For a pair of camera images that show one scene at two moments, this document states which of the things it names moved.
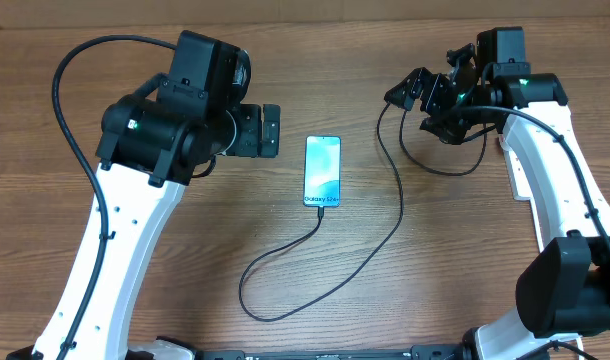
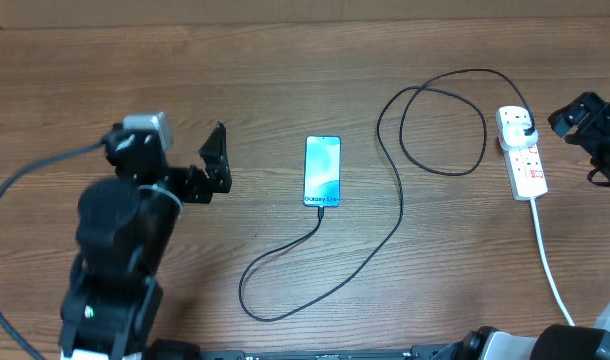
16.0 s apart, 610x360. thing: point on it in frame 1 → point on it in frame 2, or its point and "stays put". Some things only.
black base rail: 422,352 stays put
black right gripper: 435,90 → 599,122
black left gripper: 250,144 → 214,156
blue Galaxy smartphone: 322,171 stays put
